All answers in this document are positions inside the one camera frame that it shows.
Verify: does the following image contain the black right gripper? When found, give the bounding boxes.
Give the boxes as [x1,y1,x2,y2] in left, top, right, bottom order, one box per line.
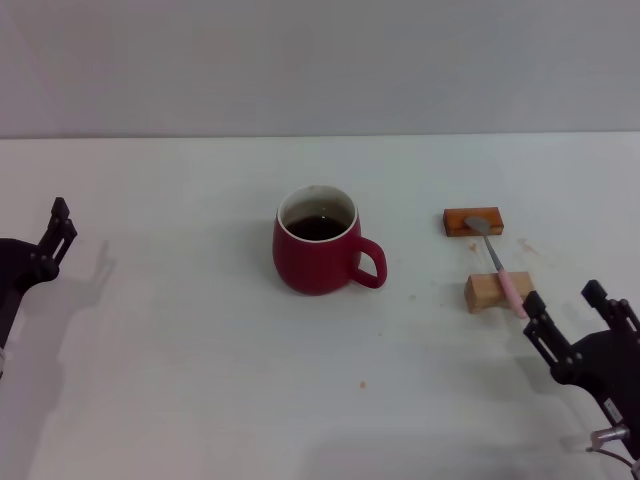
[522,279,640,462]

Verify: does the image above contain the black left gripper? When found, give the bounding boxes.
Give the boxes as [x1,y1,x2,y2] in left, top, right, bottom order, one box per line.
[0,196,79,351]

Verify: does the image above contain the pink handled metal spoon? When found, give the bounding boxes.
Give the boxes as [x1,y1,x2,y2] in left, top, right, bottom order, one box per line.
[463,215,529,320]

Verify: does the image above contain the red ceramic mug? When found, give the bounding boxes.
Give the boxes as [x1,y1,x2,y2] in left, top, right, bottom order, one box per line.
[272,184,389,296]

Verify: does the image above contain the light wooden block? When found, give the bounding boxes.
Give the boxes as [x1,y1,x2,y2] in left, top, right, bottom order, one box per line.
[464,271,534,315]

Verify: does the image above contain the dark orange wooden block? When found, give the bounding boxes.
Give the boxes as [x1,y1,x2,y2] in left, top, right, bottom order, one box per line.
[442,207,504,238]

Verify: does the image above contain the dark coffee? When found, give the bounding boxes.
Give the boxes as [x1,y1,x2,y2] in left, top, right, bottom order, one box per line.
[284,214,349,242]

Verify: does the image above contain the thin cable with metal plug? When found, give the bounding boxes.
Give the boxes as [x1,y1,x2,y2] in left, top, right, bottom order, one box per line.
[585,423,640,470]

